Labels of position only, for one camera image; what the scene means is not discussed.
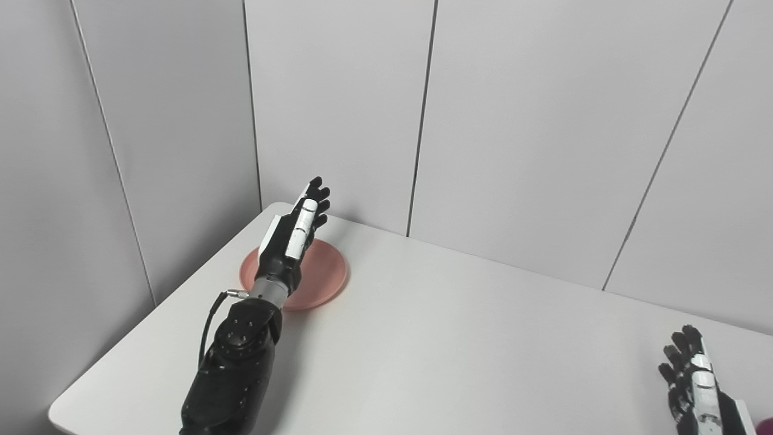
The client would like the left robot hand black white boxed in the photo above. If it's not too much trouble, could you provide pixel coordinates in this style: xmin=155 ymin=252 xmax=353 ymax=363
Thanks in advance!
xmin=255 ymin=176 xmax=332 ymax=289

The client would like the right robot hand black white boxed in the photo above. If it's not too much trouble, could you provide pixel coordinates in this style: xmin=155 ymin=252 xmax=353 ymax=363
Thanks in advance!
xmin=658 ymin=325 xmax=757 ymax=435

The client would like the pink round plate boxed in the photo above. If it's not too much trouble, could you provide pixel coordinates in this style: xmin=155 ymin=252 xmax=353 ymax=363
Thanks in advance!
xmin=239 ymin=238 xmax=349 ymax=312

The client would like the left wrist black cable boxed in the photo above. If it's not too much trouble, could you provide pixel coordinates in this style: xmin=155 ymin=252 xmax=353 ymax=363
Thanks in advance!
xmin=199 ymin=290 xmax=250 ymax=370

